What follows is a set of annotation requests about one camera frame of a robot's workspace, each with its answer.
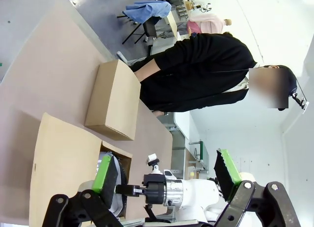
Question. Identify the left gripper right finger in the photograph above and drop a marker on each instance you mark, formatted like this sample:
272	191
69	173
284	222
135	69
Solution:
225	175

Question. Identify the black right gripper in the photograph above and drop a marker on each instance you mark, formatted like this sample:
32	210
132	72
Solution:
154	190

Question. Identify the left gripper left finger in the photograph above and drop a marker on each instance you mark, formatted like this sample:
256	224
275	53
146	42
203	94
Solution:
108	185

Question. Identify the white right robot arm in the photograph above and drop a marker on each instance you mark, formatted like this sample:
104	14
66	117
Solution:
193	192

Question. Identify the person's right forearm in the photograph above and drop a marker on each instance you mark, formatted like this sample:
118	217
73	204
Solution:
148	70

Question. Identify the open cardboard box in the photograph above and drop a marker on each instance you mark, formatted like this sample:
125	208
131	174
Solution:
63	158

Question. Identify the closed cardboard box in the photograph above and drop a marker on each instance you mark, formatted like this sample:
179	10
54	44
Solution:
112	102

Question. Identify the green framed rack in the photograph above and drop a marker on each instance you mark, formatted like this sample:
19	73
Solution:
201	151

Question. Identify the white grey cabinet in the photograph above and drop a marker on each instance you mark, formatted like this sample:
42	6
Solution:
181	125

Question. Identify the black white mounted device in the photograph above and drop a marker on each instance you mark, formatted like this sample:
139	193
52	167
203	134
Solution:
300	100

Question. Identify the person's black-clothed torso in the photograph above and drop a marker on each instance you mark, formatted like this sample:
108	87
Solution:
196	72

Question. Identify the person's head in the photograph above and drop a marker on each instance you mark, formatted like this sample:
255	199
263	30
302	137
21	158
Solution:
292	77

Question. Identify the person in pink clothes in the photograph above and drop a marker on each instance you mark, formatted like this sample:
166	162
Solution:
208	23

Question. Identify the black office chair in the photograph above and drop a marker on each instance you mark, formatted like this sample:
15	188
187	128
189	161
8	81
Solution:
148	27

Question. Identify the white background workbench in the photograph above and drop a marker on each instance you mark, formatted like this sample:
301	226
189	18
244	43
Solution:
173	18

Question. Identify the blue cloth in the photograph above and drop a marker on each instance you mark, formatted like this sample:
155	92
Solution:
149	10

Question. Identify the small white black wrist camera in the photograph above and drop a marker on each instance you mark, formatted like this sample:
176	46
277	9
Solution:
153	162

